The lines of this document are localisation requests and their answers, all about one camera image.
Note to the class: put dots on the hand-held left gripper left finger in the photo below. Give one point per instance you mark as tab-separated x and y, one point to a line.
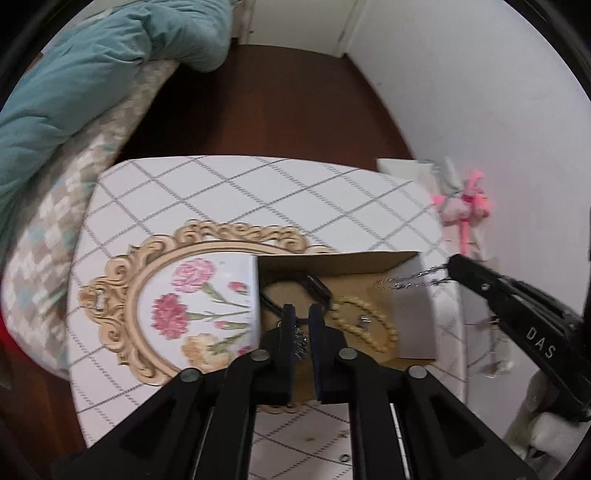
287	323

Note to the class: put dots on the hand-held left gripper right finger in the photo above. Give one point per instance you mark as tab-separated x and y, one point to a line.
316	325

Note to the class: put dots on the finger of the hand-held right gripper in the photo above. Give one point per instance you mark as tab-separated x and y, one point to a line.
475	277

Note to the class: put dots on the brown cardboard box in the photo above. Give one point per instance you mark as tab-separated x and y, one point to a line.
355	295

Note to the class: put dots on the small silver charm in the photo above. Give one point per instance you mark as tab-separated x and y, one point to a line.
301	344

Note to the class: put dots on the pink plush toy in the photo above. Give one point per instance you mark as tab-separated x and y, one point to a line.
461	205

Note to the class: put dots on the grey card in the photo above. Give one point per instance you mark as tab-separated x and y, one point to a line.
415	323

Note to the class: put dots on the white fluffy cloth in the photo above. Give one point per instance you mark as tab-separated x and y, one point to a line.
545	429

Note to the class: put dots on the ornate floral wooden tray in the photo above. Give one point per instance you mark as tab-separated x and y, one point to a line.
194	304

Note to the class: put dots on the checked white tablecloth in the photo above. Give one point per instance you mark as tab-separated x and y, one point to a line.
258	198

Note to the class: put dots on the beige patterned mattress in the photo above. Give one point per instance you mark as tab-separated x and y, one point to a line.
69	221

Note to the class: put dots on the red cloth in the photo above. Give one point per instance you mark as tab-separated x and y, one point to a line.
11	341

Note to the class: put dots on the white door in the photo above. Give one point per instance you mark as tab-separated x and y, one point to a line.
300	23

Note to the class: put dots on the teal quilted blanket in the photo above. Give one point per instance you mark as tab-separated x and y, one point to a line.
83	78

